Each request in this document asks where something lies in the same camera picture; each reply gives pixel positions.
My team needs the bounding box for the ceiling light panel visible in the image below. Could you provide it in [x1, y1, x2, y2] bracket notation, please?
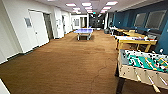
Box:
[83, 6, 93, 11]
[105, 0, 119, 7]
[81, 2, 93, 8]
[102, 5, 113, 10]
[72, 7, 82, 11]
[65, 2, 77, 8]

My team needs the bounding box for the dark hallway doorway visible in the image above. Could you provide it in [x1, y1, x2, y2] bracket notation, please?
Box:
[61, 14, 68, 36]

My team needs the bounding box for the white door with window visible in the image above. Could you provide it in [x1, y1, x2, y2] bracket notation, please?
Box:
[71, 16, 83, 31]

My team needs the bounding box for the grey elevator door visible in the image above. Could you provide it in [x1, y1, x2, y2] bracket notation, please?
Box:
[43, 12, 55, 41]

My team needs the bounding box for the framed wall sign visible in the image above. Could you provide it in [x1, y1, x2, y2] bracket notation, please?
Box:
[23, 16, 34, 29]

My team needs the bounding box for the dark low seat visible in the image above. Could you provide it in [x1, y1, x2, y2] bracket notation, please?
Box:
[103, 28, 111, 35]

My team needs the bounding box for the white room door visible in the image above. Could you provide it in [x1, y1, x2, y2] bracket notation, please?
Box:
[27, 9, 51, 48]

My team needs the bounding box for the foosball gaming table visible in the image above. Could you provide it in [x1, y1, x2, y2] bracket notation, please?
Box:
[114, 48, 168, 94]

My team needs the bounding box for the blue ping-pong table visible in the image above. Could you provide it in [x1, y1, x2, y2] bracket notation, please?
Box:
[73, 28, 95, 42]

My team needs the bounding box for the white table with dishes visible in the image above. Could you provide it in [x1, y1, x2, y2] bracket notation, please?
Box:
[114, 34, 158, 53]

